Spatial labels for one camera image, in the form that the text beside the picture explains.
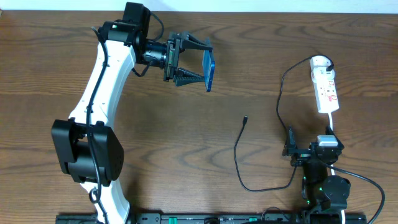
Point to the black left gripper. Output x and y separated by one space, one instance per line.
171 56

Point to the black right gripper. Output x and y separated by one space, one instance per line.
302 152

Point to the blue Galaxy smartphone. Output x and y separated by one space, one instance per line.
208 66

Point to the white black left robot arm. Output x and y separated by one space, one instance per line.
86 145

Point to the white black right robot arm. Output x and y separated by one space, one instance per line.
325 194

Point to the white USB charger plug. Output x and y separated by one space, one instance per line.
322 68

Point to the white power strip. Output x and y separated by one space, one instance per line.
326 96

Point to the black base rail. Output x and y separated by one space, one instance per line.
156 218

